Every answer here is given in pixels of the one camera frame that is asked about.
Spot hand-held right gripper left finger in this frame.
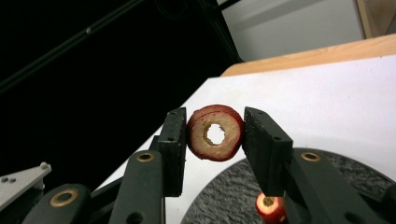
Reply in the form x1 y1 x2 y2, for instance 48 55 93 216
108 106 188 224

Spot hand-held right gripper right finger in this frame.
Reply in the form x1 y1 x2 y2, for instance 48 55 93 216
241 105 388 224

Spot black round plate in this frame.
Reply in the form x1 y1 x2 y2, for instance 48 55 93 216
180 147 396 224

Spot red cored hawthorn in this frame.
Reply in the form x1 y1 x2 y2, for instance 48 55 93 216
186 104 245 163
254 191 288 224

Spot white board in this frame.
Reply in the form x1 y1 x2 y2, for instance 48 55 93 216
95 54 396 224

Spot black curtain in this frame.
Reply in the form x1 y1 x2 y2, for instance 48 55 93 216
0 0 241 191

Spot wooden table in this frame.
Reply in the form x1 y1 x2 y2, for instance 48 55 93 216
220 33 396 78

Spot white cabinet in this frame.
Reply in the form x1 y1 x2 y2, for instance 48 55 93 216
217 0 367 63

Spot light wooden shelf unit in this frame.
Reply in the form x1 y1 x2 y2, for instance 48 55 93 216
354 0 396 40

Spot black metal frame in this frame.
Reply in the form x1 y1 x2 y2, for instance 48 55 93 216
0 0 245 96

